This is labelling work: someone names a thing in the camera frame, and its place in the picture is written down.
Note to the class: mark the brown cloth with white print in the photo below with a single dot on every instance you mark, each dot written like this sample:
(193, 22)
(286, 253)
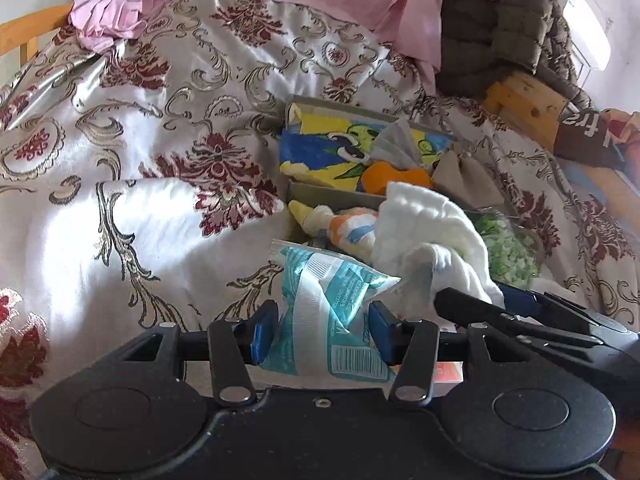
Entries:
(585, 135)

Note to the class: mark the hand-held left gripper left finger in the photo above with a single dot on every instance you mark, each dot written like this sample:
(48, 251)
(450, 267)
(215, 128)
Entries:
(262, 335)

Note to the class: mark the olive puffer jacket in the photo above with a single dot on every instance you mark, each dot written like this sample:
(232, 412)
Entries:
(495, 25)

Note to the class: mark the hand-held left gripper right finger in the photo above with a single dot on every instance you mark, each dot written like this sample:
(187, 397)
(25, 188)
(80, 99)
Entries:
(382, 332)

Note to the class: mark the white towel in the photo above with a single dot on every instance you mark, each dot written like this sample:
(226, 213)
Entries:
(425, 230)

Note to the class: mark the floral satin blanket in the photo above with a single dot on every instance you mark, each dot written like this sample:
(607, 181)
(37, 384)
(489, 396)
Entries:
(125, 185)

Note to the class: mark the bag of green foam pieces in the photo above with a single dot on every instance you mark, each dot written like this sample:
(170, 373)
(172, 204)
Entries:
(505, 255)

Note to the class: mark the orange white box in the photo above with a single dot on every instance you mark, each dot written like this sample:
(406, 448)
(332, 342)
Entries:
(445, 375)

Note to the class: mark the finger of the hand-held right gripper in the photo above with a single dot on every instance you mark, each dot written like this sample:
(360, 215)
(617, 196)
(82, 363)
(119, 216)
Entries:
(465, 305)
(517, 300)

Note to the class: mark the striped plush toy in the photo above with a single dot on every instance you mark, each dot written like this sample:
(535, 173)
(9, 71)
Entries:
(345, 230)

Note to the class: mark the orange ribbed band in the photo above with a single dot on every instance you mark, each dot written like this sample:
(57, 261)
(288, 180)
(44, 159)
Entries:
(390, 177)

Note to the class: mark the teal white packet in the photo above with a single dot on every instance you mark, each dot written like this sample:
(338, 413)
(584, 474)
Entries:
(320, 305)

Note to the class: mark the colourful cartoon box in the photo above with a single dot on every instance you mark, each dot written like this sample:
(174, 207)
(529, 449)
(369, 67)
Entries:
(325, 102)

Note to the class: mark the grey tissue cloth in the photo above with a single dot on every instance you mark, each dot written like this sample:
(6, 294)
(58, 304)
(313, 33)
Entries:
(395, 142)

